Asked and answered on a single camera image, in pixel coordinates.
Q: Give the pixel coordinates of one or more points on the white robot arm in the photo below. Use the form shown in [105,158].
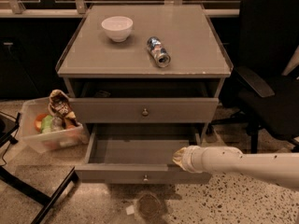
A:
[249,164]

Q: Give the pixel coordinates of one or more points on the grey drawer cabinet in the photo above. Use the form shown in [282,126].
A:
[185,31]

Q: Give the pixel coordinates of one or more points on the green apple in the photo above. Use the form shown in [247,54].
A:
[46,124]

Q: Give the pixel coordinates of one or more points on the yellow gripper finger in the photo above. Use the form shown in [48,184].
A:
[179,158]

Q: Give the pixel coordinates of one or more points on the clear plastic bin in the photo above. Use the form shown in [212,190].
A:
[42,142]

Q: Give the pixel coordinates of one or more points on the blue silver soda can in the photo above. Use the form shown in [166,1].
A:
[158,52]

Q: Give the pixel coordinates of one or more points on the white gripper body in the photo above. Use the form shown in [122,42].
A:
[189,159]

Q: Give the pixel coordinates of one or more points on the black office chair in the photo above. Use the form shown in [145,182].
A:
[270,23]

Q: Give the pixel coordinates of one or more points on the grey top drawer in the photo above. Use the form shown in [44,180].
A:
[144,101]

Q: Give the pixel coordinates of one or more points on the grey drawer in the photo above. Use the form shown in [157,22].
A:
[144,101]
[138,154]

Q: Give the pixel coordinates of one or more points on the orange fruit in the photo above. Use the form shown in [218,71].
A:
[38,121]

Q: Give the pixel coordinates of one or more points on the brown chip bag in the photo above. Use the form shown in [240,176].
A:
[59,105]

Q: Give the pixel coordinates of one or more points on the white ceramic bowl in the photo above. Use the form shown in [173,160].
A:
[117,28]

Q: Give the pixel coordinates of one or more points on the clear plastic bottle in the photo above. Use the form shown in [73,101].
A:
[57,124]

